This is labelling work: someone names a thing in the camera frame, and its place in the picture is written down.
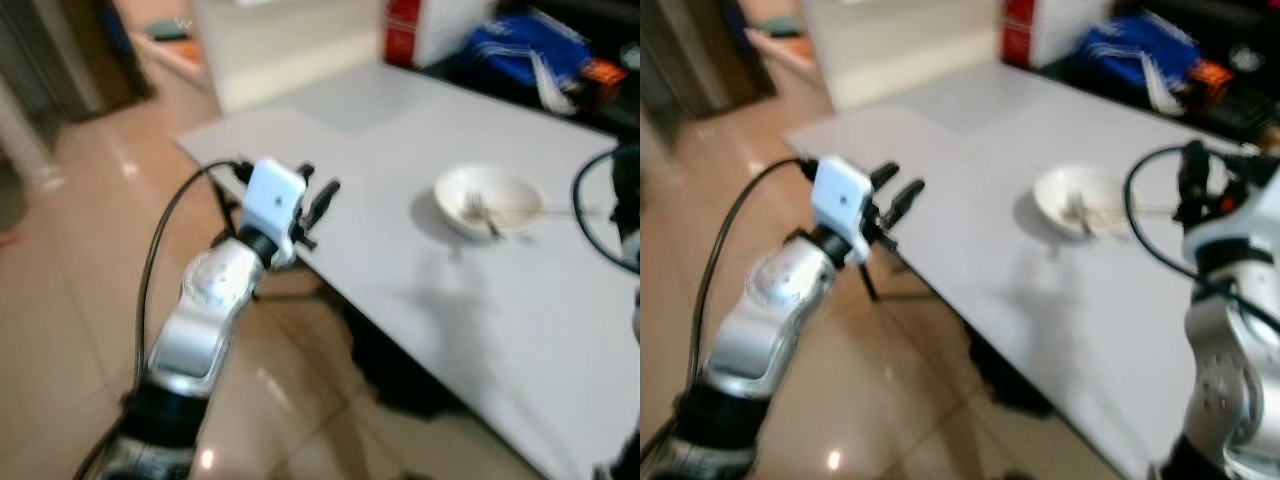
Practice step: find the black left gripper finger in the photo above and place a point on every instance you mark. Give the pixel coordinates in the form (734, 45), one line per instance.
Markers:
(882, 176)
(305, 172)
(905, 203)
(325, 203)

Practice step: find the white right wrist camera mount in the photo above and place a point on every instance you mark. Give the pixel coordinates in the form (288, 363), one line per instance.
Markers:
(1240, 225)

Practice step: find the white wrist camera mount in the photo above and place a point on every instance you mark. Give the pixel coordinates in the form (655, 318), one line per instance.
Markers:
(842, 205)
(1240, 225)
(272, 205)

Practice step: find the small orange object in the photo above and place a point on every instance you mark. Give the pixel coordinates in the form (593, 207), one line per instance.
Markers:
(1210, 80)
(605, 76)

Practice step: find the white ceramic bowl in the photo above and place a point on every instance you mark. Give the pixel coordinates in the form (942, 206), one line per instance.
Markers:
(510, 195)
(1105, 190)

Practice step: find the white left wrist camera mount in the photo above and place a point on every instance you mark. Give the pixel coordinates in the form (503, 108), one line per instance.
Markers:
(272, 205)
(842, 205)

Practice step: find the black object under table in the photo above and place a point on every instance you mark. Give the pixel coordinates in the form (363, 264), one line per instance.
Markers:
(1010, 375)
(390, 370)

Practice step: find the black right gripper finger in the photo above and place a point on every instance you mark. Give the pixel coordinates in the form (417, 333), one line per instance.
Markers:
(1196, 160)

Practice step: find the silver metal fork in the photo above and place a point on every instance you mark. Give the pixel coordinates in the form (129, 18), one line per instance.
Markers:
(1080, 213)
(482, 215)

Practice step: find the red and white box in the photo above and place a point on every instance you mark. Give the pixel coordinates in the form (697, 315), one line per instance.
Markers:
(1018, 35)
(400, 35)

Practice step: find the blue bag with white stripes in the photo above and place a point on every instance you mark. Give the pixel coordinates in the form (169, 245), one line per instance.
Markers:
(1135, 55)
(525, 55)

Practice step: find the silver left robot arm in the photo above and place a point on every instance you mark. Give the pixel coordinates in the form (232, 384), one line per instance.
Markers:
(205, 310)
(760, 320)

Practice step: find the dark wooden cabinet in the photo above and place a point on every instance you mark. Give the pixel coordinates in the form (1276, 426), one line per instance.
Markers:
(690, 50)
(95, 50)

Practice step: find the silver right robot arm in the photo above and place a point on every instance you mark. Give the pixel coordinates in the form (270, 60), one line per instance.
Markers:
(1225, 370)
(633, 300)

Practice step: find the black table leg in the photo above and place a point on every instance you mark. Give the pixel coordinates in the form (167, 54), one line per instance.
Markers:
(868, 278)

